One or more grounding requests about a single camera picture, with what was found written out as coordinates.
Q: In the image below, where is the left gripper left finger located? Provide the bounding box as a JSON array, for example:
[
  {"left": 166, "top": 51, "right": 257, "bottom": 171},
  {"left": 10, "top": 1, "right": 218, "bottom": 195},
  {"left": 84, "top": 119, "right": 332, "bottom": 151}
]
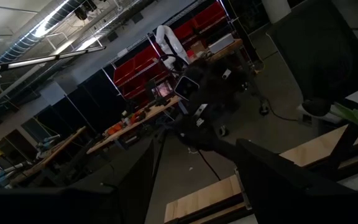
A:
[{"left": 70, "top": 137, "right": 156, "bottom": 194}]

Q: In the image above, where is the silver ventilation duct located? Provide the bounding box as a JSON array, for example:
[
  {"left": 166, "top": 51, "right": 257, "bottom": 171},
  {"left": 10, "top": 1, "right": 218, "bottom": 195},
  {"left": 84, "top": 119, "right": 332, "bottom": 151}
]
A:
[{"left": 0, "top": 0, "right": 83, "bottom": 65}]

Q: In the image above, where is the black office chair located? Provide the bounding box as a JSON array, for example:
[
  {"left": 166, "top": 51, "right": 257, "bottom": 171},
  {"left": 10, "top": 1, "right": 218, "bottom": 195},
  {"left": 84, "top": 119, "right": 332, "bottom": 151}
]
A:
[{"left": 265, "top": 0, "right": 358, "bottom": 102}]

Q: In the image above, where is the white box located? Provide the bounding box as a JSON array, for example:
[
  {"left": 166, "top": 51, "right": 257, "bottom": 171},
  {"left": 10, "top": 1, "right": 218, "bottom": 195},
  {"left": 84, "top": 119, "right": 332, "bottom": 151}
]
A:
[{"left": 208, "top": 33, "right": 236, "bottom": 55}]

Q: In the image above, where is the red bin shelving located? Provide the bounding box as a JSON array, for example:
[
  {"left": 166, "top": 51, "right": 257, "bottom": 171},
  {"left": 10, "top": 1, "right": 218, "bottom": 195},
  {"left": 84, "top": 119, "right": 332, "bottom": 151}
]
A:
[{"left": 112, "top": 1, "right": 229, "bottom": 101}]

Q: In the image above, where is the wooden workbench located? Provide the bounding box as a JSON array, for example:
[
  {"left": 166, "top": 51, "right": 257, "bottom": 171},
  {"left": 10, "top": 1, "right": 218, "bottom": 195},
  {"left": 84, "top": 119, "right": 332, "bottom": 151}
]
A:
[
  {"left": 9, "top": 126, "right": 87, "bottom": 185},
  {"left": 86, "top": 95, "right": 182, "bottom": 156}
]

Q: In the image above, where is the overhead light bar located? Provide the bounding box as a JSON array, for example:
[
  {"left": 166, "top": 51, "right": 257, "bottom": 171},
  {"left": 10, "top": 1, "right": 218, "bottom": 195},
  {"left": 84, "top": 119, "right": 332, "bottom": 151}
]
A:
[{"left": 0, "top": 45, "right": 107, "bottom": 76}]

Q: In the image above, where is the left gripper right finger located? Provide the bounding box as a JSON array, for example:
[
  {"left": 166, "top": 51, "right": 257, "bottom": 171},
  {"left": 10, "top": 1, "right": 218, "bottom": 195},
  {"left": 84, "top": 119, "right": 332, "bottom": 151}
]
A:
[{"left": 235, "top": 138, "right": 353, "bottom": 203}]

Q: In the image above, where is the black tulip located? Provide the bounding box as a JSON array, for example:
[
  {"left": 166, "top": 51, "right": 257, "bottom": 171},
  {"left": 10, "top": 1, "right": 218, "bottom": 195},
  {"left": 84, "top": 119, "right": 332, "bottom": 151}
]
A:
[{"left": 301, "top": 98, "right": 358, "bottom": 139}]

